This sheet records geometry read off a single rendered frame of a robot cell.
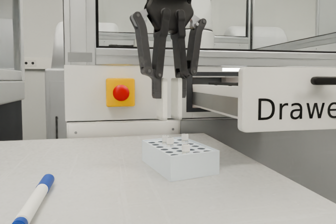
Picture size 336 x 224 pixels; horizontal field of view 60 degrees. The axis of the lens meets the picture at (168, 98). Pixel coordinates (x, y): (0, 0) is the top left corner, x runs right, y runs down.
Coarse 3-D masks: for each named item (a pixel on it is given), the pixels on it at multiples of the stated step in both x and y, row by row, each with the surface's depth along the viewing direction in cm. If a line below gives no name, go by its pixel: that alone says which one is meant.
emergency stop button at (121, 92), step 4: (120, 84) 71; (116, 88) 70; (120, 88) 70; (124, 88) 70; (116, 92) 70; (120, 92) 70; (124, 92) 70; (128, 92) 71; (116, 96) 70; (120, 96) 70; (124, 96) 71; (120, 100) 71
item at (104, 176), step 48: (0, 144) 66; (48, 144) 66; (96, 144) 66; (0, 192) 38; (48, 192) 38; (96, 192) 38; (144, 192) 38; (192, 192) 38; (240, 192) 38; (288, 192) 38
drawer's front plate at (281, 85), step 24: (240, 72) 49; (264, 72) 49; (288, 72) 50; (312, 72) 51; (240, 96) 49; (264, 96) 49; (288, 96) 50; (312, 96) 51; (240, 120) 49; (264, 120) 49; (288, 120) 50; (312, 120) 51
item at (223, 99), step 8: (192, 88) 82; (200, 88) 75; (208, 88) 70; (216, 88) 64; (224, 88) 60; (232, 88) 56; (192, 96) 82; (200, 96) 75; (208, 96) 69; (216, 96) 64; (224, 96) 60; (232, 96) 56; (192, 104) 82; (200, 104) 75; (208, 104) 69; (216, 104) 64; (224, 104) 60; (232, 104) 56; (216, 112) 65; (224, 112) 60; (232, 112) 56
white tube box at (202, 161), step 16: (144, 144) 51; (160, 144) 50; (176, 144) 50; (192, 144) 50; (144, 160) 51; (160, 160) 45; (176, 160) 42; (192, 160) 43; (208, 160) 44; (176, 176) 42; (192, 176) 43
